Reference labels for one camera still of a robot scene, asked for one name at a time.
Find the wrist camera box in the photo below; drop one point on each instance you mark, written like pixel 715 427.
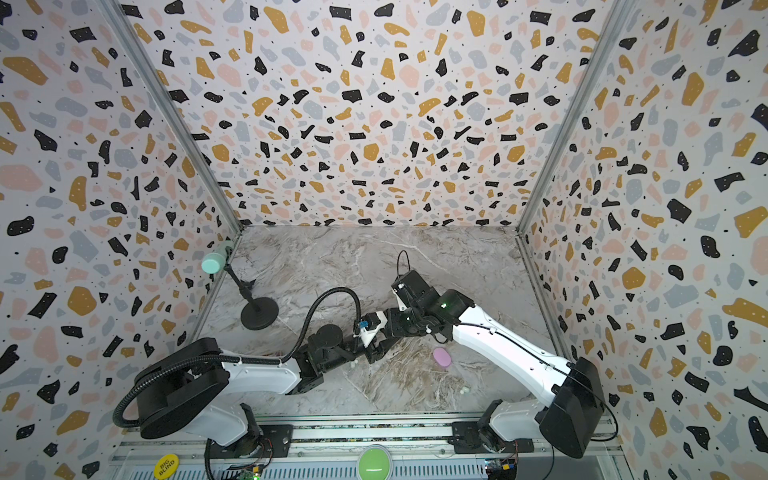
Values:
pixel 413 291
pixel 368 326

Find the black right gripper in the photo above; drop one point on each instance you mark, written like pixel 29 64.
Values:
pixel 409 320

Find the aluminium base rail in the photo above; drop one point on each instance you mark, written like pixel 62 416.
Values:
pixel 421 447

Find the mint green microphone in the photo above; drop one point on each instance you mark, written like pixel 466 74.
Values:
pixel 215 261

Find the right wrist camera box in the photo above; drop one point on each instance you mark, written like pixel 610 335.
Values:
pixel 413 291

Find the yellow round sticker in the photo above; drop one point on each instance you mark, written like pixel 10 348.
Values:
pixel 166 467

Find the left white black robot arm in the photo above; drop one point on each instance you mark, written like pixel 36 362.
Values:
pixel 195 390

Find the pink earbud charging case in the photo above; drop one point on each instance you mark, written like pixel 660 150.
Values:
pixel 442 357

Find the black microphone stand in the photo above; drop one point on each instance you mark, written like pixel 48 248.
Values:
pixel 259 313

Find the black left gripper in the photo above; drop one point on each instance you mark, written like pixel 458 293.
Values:
pixel 377 352

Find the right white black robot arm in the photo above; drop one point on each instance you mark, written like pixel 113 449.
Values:
pixel 569 401

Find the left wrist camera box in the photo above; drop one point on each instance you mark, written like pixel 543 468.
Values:
pixel 368 326

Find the green round button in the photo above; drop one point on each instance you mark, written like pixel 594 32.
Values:
pixel 374 463

